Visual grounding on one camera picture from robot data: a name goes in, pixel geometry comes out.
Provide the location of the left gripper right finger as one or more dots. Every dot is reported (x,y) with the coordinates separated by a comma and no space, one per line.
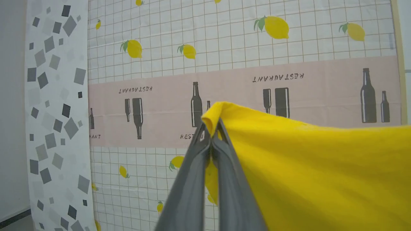
(234,192)

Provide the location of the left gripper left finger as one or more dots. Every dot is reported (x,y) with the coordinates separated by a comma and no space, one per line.
(189,186)

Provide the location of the yellow and white garment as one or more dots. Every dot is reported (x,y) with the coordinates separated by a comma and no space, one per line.
(314,173)

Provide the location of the lemon print partition screen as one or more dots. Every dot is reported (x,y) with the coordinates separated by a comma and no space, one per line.
(244,64)

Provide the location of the grey squares print curtain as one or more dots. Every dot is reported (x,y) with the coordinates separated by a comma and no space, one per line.
(54,115)

